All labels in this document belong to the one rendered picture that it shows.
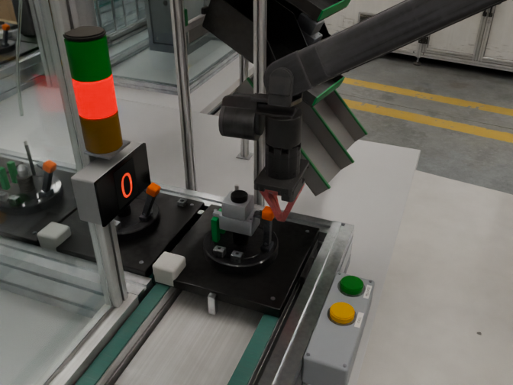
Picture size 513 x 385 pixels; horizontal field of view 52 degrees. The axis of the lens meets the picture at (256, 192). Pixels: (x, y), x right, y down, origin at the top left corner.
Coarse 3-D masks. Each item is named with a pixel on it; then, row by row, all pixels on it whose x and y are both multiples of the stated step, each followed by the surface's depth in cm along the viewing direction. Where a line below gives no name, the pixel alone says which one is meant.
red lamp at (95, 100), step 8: (72, 80) 66; (104, 80) 65; (112, 80) 67; (80, 88) 65; (88, 88) 65; (96, 88) 65; (104, 88) 66; (112, 88) 67; (80, 96) 66; (88, 96) 66; (96, 96) 66; (104, 96) 66; (112, 96) 67; (80, 104) 67; (88, 104) 66; (96, 104) 66; (104, 104) 67; (112, 104) 68; (80, 112) 67; (88, 112) 67; (96, 112) 67; (104, 112) 67; (112, 112) 68
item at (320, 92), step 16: (224, 0) 106; (240, 0) 112; (272, 0) 109; (208, 16) 104; (224, 16) 102; (240, 16) 100; (272, 16) 111; (288, 16) 109; (224, 32) 103; (240, 32) 102; (272, 32) 112; (288, 32) 110; (240, 48) 103; (272, 48) 110; (288, 48) 112; (336, 80) 110; (304, 96) 101; (320, 96) 100
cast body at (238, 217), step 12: (240, 192) 92; (228, 204) 91; (240, 204) 91; (252, 204) 94; (216, 216) 96; (228, 216) 93; (240, 216) 92; (252, 216) 93; (228, 228) 94; (240, 228) 93; (252, 228) 93
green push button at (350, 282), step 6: (348, 276) 92; (354, 276) 92; (342, 282) 91; (348, 282) 91; (354, 282) 91; (360, 282) 91; (342, 288) 91; (348, 288) 90; (354, 288) 90; (360, 288) 90; (354, 294) 90
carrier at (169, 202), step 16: (144, 192) 116; (160, 192) 116; (128, 208) 104; (160, 208) 111; (176, 208) 111; (192, 208) 111; (128, 224) 102; (144, 224) 102; (160, 224) 106; (176, 224) 106; (128, 240) 101; (144, 240) 101; (160, 240) 101; (176, 240) 103; (128, 256) 97; (144, 256) 97; (144, 272) 94
